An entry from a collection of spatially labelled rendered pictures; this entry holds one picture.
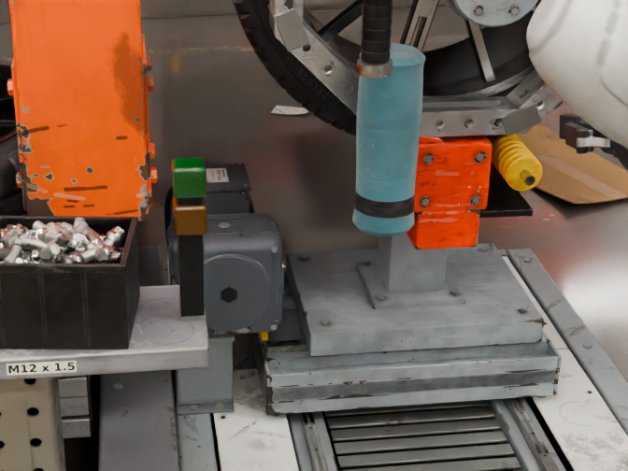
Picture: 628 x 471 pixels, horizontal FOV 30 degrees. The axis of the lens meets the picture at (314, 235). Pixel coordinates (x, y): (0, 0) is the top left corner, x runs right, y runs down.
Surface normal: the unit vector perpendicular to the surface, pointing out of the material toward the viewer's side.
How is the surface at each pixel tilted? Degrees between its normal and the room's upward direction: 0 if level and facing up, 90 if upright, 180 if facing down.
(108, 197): 90
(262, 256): 90
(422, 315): 0
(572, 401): 0
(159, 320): 0
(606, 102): 112
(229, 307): 90
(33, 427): 90
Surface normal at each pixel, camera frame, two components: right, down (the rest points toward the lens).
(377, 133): -0.40, 0.42
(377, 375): 0.15, 0.43
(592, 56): -0.10, 0.42
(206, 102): 0.03, -0.90
